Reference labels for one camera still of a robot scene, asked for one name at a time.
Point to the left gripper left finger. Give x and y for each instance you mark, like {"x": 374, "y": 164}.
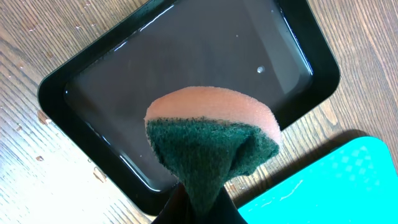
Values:
{"x": 178, "y": 209}

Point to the green and pink sponge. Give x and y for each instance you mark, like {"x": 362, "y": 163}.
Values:
{"x": 207, "y": 135}

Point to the teal plastic tray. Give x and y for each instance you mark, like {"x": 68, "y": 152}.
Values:
{"x": 355, "y": 183}

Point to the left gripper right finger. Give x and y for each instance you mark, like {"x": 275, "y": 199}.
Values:
{"x": 224, "y": 211}

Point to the black rectangular water tray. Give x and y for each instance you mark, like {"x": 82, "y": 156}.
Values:
{"x": 271, "y": 50}

